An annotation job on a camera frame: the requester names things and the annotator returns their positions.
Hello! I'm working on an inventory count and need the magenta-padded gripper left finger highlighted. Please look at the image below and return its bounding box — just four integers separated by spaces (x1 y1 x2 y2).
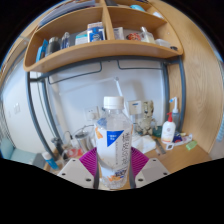
57 147 100 190

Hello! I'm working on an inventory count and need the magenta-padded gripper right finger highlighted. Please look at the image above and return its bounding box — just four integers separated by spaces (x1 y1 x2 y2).
129 147 171 189

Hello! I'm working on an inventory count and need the clear plastic water bottle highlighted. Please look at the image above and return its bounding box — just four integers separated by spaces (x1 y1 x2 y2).
94 95 134 190

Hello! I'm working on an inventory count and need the grey ruler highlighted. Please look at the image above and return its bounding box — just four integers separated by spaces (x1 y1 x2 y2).
153 138 167 155

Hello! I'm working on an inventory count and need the white tissue pack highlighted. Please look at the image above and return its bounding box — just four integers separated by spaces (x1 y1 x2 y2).
132 134 158 154

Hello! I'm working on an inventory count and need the black tumbler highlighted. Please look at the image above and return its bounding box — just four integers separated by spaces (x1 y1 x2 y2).
51 137 66 158

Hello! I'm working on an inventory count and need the steel tumbler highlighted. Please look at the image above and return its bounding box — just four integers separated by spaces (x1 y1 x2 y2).
73 129 93 153

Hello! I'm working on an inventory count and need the white pump lotion bottle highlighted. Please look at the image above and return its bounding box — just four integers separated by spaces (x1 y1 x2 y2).
160 111 177 144

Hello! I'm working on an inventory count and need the small green block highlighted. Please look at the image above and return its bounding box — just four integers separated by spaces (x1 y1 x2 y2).
185 140 198 151

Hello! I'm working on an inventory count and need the brown tree figurine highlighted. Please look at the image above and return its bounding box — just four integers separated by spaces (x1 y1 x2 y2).
138 100 158 136

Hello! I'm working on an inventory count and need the clear spray bottle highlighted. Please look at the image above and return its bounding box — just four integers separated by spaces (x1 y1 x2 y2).
168 96 181 131

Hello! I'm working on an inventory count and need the white desk lamp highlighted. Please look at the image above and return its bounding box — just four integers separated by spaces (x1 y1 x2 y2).
58 77 128 111

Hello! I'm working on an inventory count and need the wooden desk shelf unit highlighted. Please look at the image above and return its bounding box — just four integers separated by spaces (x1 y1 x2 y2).
23 0 184 74

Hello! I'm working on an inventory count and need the grey metal bed frame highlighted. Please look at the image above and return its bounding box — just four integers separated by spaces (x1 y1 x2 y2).
25 55 187 161

